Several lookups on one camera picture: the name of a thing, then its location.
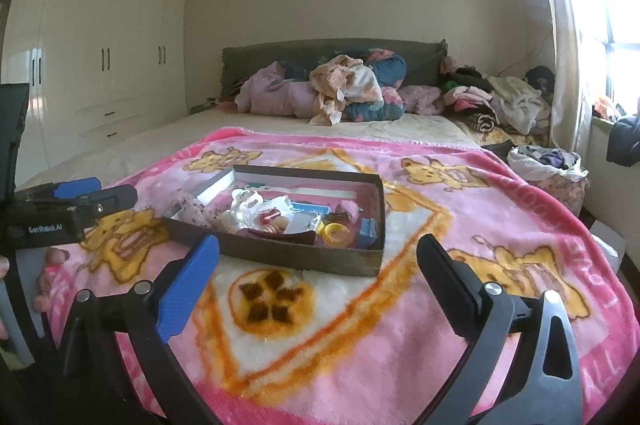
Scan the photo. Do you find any pearl earring card packet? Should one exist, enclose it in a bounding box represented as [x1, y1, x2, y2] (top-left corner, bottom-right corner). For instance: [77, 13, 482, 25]
[283, 212, 322, 234]

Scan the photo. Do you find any clear box rhinestone jewelry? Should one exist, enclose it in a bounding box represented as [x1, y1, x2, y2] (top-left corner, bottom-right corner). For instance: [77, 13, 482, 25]
[355, 218, 378, 249]

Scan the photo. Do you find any person's left hand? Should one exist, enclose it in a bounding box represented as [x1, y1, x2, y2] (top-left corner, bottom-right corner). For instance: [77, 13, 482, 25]
[0, 247, 70, 341]

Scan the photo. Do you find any pink glitter fabric piece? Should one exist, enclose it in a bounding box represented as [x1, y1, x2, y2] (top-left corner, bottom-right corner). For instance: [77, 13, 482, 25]
[177, 197, 218, 229]

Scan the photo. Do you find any yellow bangle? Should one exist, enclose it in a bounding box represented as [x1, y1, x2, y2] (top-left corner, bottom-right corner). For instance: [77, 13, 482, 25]
[317, 223, 354, 249]

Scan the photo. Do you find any pink fluffy pompom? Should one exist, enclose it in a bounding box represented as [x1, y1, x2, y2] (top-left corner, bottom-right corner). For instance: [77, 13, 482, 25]
[335, 200, 363, 223]

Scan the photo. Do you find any dark cardboard tray box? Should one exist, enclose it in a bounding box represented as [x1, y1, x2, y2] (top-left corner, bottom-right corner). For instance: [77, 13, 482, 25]
[163, 165, 385, 277]

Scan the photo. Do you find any bag of clothes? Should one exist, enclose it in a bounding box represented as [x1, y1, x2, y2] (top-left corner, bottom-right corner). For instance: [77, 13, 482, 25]
[506, 145, 589, 216]

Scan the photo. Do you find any blue printed card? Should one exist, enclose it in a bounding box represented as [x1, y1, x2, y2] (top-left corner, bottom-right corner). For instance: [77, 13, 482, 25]
[291, 202, 332, 216]

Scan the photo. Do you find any cream wardrobe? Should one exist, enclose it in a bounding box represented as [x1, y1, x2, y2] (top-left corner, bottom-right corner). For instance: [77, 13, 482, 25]
[1, 0, 188, 184]

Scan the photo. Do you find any pile of clothes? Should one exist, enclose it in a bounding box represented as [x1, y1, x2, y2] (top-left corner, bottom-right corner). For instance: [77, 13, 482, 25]
[439, 57, 555, 145]

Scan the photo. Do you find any pile of bedding pillows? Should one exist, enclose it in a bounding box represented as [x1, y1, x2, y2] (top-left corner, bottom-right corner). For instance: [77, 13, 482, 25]
[233, 48, 446, 128]

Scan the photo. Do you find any green headboard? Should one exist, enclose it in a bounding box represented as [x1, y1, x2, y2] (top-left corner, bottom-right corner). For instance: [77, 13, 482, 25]
[219, 36, 449, 104]

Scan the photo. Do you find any window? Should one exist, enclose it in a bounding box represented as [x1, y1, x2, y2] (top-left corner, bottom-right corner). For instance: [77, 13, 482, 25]
[572, 0, 639, 116]

